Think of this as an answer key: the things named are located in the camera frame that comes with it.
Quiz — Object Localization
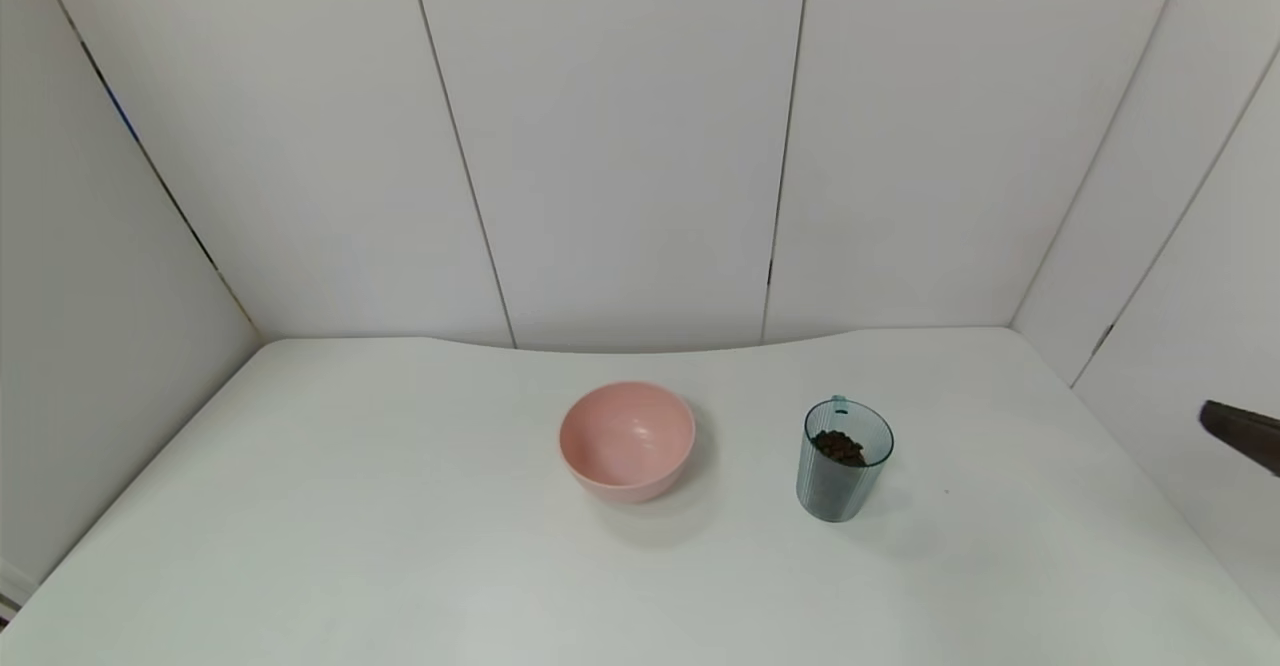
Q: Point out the pink bowl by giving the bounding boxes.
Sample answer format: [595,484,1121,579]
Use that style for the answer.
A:
[558,380,697,504]

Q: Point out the blue ribbed transparent cup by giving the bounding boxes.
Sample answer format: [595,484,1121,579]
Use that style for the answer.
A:
[796,395,895,523]

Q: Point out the brown coffee beans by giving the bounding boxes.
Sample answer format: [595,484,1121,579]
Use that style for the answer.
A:
[812,429,868,468]

